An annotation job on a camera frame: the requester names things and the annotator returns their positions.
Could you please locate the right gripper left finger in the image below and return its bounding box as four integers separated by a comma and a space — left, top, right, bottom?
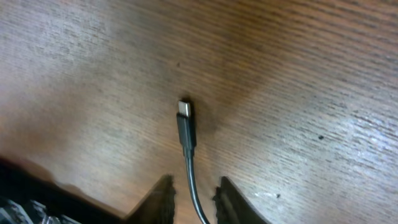
124, 174, 176, 224

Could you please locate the black USB charging cable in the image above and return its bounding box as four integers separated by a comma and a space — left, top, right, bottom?
175, 100, 211, 224

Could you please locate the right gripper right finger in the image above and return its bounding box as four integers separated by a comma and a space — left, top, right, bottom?
212, 176, 271, 224

